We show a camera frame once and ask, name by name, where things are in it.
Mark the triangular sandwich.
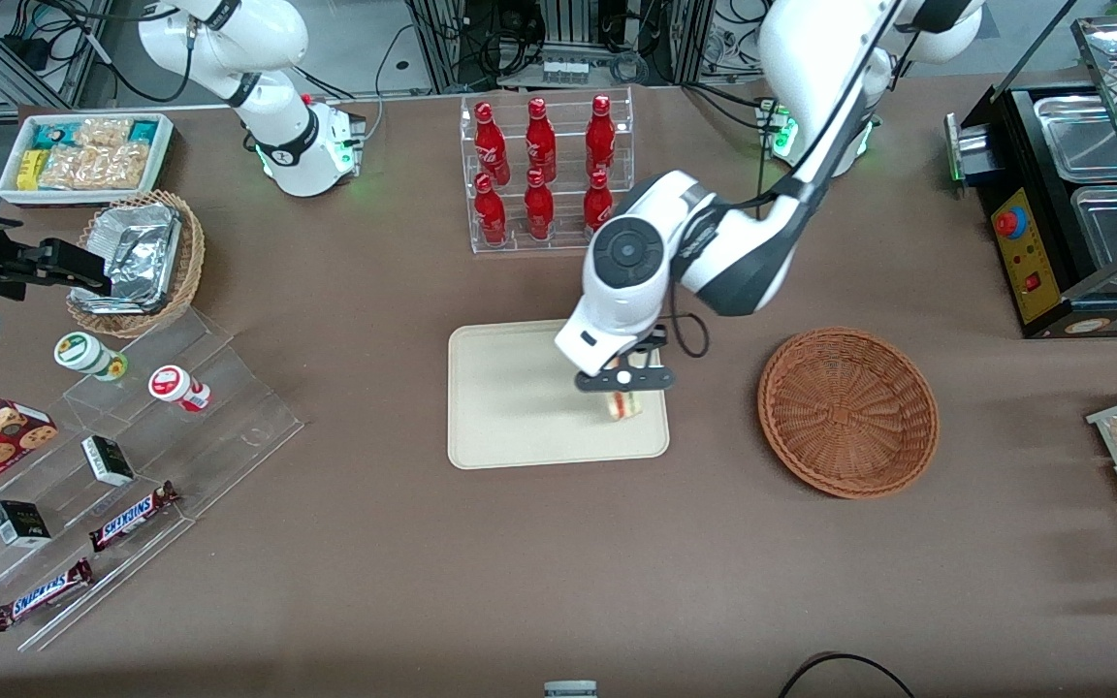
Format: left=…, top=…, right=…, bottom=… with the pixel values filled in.
left=603, top=351, right=664, bottom=423

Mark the beige plastic serving tray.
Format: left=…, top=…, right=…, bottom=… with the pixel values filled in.
left=447, top=319, right=671, bottom=471

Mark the tan oval wicker basket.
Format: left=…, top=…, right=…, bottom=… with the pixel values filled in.
left=66, top=189, right=207, bottom=339

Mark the brown round wicker basket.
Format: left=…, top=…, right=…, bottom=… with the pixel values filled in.
left=757, top=327, right=941, bottom=501

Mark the aluminium foil containers stack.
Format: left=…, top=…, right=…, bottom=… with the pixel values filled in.
left=70, top=202, right=184, bottom=315

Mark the green lid yogurt cup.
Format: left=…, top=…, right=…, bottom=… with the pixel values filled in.
left=53, top=331, right=129, bottom=383

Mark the clear bag of crackers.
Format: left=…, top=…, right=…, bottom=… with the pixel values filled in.
left=39, top=143, right=153, bottom=192
left=74, top=117, right=134, bottom=152

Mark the clear acrylic bottle rack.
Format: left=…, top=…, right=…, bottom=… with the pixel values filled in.
left=460, top=85, right=636, bottom=256

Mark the red cola bottle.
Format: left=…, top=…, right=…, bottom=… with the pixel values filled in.
left=582, top=171, right=616, bottom=238
left=473, top=173, right=510, bottom=247
left=585, top=94, right=619, bottom=181
left=523, top=169, right=557, bottom=242
left=524, top=97, right=559, bottom=184
left=473, top=101, right=512, bottom=186

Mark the red lid yogurt cup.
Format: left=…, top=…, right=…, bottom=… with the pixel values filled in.
left=147, top=364, right=213, bottom=414

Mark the white rectangular snack bin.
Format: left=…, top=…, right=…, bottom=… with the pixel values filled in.
left=0, top=112, right=177, bottom=208

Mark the clear acrylic step stand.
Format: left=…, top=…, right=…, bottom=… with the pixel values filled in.
left=0, top=307, right=306, bottom=653

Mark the small black box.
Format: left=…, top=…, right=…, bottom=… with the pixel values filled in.
left=0, top=499, right=53, bottom=550
left=80, top=434, right=137, bottom=489

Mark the Snickers chocolate bar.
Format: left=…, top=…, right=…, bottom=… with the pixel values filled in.
left=0, top=556, right=95, bottom=634
left=87, top=480, right=182, bottom=555

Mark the white power strip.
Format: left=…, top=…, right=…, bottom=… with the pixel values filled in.
left=539, top=57, right=592, bottom=87

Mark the black food warmer machine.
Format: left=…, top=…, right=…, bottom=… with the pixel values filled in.
left=944, top=14, right=1117, bottom=340

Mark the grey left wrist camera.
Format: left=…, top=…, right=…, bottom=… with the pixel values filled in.
left=574, top=365, right=675, bottom=394

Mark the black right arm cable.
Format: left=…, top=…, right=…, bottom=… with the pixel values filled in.
left=109, top=0, right=203, bottom=105

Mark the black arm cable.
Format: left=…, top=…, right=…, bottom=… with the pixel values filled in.
left=109, top=0, right=203, bottom=105
left=667, top=0, right=910, bottom=362

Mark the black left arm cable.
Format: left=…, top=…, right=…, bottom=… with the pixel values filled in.
left=667, top=0, right=910, bottom=362

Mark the aluminium profile frame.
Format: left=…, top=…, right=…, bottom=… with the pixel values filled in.
left=401, top=0, right=717, bottom=95

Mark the grey base cable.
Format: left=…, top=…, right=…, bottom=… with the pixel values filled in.
left=361, top=21, right=418, bottom=139

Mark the black looped cable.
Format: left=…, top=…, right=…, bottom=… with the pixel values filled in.
left=776, top=651, right=919, bottom=698

